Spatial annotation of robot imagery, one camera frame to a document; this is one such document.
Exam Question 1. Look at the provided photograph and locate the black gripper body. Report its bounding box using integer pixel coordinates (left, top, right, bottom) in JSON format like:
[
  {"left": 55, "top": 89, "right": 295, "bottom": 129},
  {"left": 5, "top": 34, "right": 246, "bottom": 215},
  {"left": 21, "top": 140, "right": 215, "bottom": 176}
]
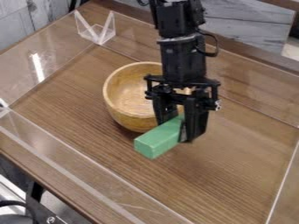
[{"left": 144, "top": 34, "right": 220, "bottom": 110}]

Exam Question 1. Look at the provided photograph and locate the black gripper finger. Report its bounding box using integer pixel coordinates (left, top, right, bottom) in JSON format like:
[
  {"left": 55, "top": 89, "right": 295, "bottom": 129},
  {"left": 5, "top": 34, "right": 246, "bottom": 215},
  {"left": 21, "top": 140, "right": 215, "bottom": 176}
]
[
  {"left": 154, "top": 94, "right": 179, "bottom": 125},
  {"left": 179, "top": 97, "right": 210, "bottom": 143}
]

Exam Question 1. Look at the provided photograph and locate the brown wooden bowl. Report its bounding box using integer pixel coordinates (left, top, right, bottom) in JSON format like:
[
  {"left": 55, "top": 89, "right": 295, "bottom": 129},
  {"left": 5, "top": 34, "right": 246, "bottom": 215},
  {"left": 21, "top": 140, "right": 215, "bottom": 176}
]
[{"left": 103, "top": 61, "right": 162, "bottom": 133}]

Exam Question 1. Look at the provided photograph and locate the green rectangular block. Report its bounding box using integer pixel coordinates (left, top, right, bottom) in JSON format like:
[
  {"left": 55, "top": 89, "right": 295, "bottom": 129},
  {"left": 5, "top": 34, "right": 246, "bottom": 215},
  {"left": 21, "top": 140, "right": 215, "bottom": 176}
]
[{"left": 135, "top": 115, "right": 184, "bottom": 159}]

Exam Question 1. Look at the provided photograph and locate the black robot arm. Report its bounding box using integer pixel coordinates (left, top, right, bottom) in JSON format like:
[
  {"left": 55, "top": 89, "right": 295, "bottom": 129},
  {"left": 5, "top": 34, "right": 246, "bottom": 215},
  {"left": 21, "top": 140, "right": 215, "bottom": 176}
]
[{"left": 136, "top": 0, "right": 220, "bottom": 142}]

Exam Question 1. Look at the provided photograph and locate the clear acrylic tray wall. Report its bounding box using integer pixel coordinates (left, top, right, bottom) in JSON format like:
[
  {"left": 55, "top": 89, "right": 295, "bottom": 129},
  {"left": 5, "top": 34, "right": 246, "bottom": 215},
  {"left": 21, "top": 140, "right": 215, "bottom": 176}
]
[{"left": 0, "top": 15, "right": 299, "bottom": 224}]

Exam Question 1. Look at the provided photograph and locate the clear acrylic corner bracket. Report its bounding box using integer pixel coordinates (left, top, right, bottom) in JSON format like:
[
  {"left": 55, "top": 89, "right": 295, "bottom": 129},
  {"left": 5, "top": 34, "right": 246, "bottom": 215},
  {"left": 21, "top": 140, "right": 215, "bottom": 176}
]
[{"left": 73, "top": 10, "right": 116, "bottom": 46}]

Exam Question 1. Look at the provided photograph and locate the black table leg bracket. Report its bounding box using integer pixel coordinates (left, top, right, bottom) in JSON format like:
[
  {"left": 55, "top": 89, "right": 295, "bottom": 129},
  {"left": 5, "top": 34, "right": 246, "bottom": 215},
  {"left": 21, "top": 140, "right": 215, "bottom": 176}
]
[{"left": 25, "top": 181, "right": 68, "bottom": 224}]

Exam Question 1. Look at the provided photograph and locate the black cable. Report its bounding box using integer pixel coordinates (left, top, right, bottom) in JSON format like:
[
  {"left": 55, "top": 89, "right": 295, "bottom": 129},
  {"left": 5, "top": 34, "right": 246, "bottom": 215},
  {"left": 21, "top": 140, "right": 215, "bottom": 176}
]
[{"left": 0, "top": 199, "right": 36, "bottom": 224}]

